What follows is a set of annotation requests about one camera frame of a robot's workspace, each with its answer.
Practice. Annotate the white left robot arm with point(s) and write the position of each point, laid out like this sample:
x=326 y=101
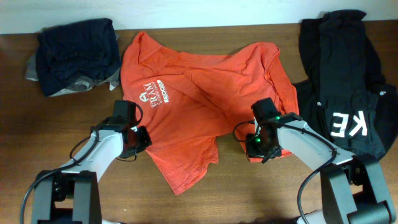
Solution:
x=70 y=193

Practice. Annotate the orange t-shirt with white print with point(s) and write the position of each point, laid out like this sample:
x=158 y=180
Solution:
x=188 y=100

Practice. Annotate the folded navy blue garment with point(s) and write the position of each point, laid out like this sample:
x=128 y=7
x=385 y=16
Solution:
x=65 y=52

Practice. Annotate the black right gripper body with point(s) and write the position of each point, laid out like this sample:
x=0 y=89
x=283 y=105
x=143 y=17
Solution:
x=257 y=147

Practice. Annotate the black t-shirt with white letters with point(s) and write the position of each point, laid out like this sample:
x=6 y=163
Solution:
x=346 y=98

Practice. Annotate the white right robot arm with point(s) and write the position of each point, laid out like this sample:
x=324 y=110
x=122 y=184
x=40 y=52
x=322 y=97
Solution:
x=353 y=189

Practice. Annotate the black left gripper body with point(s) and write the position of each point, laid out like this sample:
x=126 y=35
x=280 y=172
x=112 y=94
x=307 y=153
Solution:
x=142 y=139

